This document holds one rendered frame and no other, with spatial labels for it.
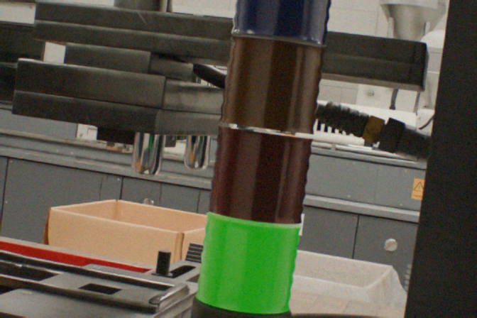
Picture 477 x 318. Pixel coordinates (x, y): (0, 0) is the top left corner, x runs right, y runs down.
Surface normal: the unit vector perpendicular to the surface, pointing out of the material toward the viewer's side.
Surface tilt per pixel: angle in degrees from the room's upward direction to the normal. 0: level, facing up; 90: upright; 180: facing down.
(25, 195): 90
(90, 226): 88
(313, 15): 104
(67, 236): 91
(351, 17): 90
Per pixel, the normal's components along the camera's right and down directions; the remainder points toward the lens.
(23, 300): 0.14, -0.99
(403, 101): -0.28, 0.01
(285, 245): 0.63, 0.37
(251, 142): -0.25, -0.23
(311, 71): 0.78, -0.11
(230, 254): -0.43, 0.23
